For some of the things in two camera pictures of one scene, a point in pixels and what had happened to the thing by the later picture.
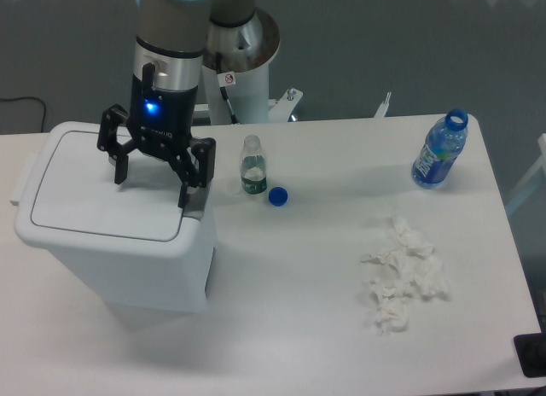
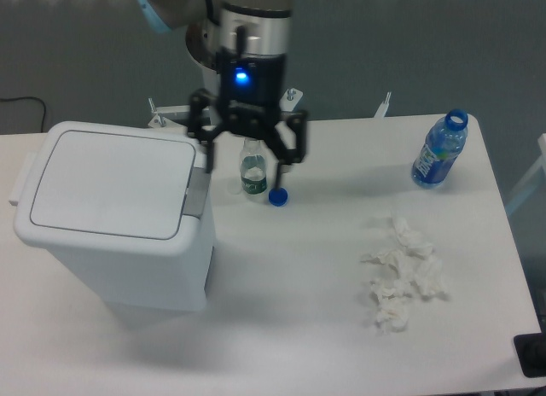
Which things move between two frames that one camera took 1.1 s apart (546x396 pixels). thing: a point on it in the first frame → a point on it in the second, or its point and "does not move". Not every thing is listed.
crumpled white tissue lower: [392, 309] does not move
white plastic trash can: [130, 244] does not move
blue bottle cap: [278, 195] does not move
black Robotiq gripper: [165, 119] → [252, 89]
